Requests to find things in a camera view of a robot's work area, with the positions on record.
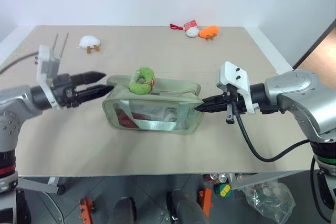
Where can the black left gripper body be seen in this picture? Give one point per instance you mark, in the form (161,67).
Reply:
(64,90)

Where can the orange plush toy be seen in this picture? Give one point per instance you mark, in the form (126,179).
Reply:
(208,31)

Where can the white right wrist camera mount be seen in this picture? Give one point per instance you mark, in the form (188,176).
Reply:
(235,75)

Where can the silver drink can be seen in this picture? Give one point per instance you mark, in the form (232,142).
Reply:
(223,178)

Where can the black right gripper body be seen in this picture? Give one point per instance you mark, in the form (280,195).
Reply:
(233,103)

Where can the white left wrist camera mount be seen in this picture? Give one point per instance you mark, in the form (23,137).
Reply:
(44,58)

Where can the green and yellow ball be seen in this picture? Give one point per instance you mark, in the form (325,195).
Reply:
(223,190)

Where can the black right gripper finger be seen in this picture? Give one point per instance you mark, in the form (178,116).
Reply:
(212,107)
(216,99)

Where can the grey table frame bar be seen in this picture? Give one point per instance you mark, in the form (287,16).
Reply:
(36,184)
(262,178)

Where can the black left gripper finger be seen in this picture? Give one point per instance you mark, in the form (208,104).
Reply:
(94,91)
(89,76)

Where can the dark rounded shape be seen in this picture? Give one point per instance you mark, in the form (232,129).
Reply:
(186,208)

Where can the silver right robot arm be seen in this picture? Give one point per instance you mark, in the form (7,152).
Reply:
(302,95)

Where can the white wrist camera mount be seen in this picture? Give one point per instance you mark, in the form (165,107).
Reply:
(44,58)
(235,75)

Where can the red drink can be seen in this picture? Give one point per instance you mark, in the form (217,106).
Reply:
(210,178)

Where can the thin grey metal rod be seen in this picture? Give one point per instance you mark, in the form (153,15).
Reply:
(64,44)
(55,43)

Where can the white plush with orange feet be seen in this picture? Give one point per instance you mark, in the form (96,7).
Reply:
(89,41)

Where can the brown wooden board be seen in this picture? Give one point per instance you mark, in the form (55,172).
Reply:
(317,56)

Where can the orange clamp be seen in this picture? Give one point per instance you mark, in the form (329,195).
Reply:
(206,200)
(86,209)

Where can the black caster wheel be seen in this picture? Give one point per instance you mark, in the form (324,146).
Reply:
(61,190)

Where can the clear plastic bag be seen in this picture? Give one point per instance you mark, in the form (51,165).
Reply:
(270,200)

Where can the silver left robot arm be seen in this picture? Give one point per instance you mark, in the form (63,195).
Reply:
(11,108)

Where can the small white plush toy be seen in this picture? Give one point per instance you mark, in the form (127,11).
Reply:
(192,32)

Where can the green zip pouch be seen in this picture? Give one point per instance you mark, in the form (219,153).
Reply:
(162,93)

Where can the red paper tag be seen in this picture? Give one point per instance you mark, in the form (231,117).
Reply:
(190,24)

